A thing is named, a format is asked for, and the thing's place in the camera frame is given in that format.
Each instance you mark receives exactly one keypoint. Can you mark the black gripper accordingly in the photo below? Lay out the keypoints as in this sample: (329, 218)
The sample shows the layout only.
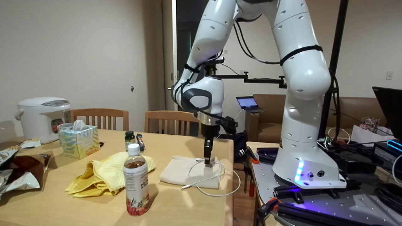
(210, 134)

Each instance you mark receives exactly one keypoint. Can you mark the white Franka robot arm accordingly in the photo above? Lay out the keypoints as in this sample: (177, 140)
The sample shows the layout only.
(302, 139)

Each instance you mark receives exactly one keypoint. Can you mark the beige folded cloth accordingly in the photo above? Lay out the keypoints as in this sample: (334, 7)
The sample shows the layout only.
(176, 171)

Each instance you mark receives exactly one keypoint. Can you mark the orange black clamp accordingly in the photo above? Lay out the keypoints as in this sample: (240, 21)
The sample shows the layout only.
(250, 184)
(268, 205)

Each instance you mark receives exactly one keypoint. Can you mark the black box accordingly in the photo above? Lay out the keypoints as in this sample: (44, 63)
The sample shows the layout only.
(268, 155)

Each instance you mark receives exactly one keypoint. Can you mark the wooden slat-back chair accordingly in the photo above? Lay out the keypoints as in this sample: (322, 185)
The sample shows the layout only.
(164, 115)
(101, 114)

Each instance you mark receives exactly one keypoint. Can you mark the tablet with blue screen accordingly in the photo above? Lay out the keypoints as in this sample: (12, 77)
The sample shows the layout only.
(246, 102)

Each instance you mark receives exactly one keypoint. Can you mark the brown sofa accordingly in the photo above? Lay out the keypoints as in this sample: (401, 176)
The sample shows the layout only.
(268, 121)

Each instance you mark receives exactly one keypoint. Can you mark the tea bottle with white cap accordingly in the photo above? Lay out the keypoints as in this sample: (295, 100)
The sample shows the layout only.
(136, 184)

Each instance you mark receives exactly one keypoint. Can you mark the yellow towel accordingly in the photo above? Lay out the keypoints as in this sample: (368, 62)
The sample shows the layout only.
(101, 176)

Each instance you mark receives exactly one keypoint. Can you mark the tissue box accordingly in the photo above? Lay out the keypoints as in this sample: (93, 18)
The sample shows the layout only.
(79, 143)

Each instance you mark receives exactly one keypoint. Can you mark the white paper sheet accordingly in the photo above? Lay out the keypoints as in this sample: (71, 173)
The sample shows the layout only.
(365, 136)

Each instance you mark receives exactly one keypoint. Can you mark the white electric water boiler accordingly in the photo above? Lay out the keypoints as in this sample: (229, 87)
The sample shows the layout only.
(39, 120)

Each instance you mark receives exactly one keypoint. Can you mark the brown snack bag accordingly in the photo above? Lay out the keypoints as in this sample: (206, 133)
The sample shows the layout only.
(32, 165)

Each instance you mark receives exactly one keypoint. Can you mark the white paper napkin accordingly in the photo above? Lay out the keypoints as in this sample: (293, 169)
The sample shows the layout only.
(29, 145)

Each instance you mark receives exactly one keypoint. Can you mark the blue lit electronic device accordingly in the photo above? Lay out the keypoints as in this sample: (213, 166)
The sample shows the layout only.
(390, 149)

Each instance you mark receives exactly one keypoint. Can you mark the black monitor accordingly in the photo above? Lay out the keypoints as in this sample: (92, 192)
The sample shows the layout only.
(390, 109)

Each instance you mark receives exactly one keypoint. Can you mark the white snack wrapper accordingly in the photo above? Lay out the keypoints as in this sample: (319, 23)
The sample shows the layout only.
(23, 183)

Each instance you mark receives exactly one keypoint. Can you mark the silver snack wrapper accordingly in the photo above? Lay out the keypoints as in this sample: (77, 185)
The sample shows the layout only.
(7, 155)

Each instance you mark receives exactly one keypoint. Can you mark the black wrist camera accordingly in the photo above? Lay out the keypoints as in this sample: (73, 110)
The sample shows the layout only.
(228, 125)

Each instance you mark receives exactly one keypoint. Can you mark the grey perforated base plate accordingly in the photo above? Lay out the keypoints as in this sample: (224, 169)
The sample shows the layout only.
(268, 176)

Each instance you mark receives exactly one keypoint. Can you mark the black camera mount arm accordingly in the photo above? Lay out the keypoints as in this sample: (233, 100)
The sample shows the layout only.
(255, 80)

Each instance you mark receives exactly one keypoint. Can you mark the white wall outlet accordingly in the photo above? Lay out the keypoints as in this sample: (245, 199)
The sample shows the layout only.
(388, 76)

